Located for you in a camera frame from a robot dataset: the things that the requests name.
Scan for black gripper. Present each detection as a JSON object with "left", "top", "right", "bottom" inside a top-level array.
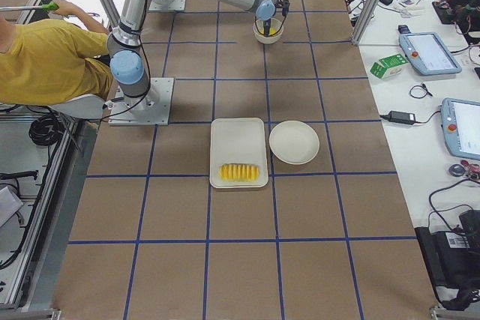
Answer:
[{"left": 262, "top": 19, "right": 272, "bottom": 30}]

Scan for white ceramic bowl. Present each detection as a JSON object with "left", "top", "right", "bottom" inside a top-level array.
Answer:
[{"left": 253, "top": 18, "right": 284, "bottom": 44}]

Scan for yellow lemon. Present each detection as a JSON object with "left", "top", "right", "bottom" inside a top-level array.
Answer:
[{"left": 259, "top": 27, "right": 278, "bottom": 37}]

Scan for white rectangular tray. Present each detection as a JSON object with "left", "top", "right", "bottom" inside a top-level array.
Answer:
[{"left": 209, "top": 118, "right": 269, "bottom": 189}]

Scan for white round plate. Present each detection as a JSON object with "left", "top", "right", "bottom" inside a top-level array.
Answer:
[{"left": 268, "top": 121, "right": 320, "bottom": 165}]

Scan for green white carton box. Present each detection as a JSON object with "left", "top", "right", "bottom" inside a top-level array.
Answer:
[{"left": 370, "top": 53, "right": 408, "bottom": 79}]

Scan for sliced yellow pineapple pieces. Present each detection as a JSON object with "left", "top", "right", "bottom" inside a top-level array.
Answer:
[{"left": 219, "top": 163, "right": 260, "bottom": 182}]

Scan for far blue teach pendant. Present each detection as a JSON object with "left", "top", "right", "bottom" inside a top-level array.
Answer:
[{"left": 398, "top": 32, "right": 462, "bottom": 76}]

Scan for blue teach pendant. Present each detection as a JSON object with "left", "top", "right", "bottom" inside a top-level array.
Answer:
[
  {"left": 440, "top": 98, "right": 479, "bottom": 160},
  {"left": 398, "top": 32, "right": 462, "bottom": 76}
]

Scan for black power adapter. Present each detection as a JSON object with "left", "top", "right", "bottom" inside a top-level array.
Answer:
[{"left": 380, "top": 110, "right": 416, "bottom": 125}]

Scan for near blue teach pendant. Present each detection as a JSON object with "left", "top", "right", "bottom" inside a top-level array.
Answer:
[{"left": 440, "top": 98, "right": 479, "bottom": 160}]

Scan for person in yellow shirt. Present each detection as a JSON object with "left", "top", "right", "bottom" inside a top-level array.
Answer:
[{"left": 1, "top": 0, "right": 113, "bottom": 106}]

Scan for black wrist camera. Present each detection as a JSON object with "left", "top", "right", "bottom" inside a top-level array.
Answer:
[{"left": 275, "top": 0, "right": 290, "bottom": 18}]

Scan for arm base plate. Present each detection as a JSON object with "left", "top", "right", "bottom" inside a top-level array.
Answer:
[
  {"left": 148, "top": 0, "right": 186, "bottom": 13},
  {"left": 108, "top": 78, "right": 174, "bottom": 126}
]

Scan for small black looped cable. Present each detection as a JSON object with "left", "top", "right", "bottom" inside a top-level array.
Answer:
[{"left": 409, "top": 82, "right": 433, "bottom": 99}]

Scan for black coiled cable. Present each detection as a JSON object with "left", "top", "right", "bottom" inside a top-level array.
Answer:
[{"left": 28, "top": 112, "right": 65, "bottom": 148}]

